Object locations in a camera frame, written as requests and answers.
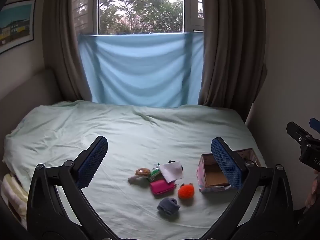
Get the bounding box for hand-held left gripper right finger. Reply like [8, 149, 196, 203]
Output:
[200, 137, 294, 240]

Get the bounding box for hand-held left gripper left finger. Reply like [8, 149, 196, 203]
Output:
[26, 135, 118, 240]

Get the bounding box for pink patterned cardboard box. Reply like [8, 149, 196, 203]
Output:
[197, 148, 262, 193]

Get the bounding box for orange pompom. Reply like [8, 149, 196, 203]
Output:
[178, 183, 195, 201]

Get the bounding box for mushroom plush toy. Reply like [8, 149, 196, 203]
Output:
[127, 167, 151, 184]

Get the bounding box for black scrunchie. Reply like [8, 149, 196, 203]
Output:
[168, 160, 185, 171]

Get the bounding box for grey cleaning cloth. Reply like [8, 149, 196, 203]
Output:
[158, 162, 184, 183]

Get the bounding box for green tissue packet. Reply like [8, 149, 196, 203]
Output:
[147, 166, 163, 182]

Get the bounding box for pink pouch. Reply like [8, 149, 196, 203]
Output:
[150, 179, 178, 196]

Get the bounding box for grey blue sock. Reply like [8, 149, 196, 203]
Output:
[157, 197, 181, 217]

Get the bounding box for person's right hand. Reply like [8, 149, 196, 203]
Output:
[305, 172, 320, 208]

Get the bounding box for folded cream towels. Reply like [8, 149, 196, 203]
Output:
[0, 172, 29, 228]

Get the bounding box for light blue hanging cloth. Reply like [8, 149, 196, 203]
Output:
[78, 32, 204, 108]

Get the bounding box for brown curtain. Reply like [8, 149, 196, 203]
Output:
[197, 0, 268, 108]
[42, 0, 93, 103]

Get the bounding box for window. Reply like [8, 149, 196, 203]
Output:
[71, 0, 205, 35]

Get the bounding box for framed wall poster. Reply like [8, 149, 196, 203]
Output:
[0, 0, 36, 55]

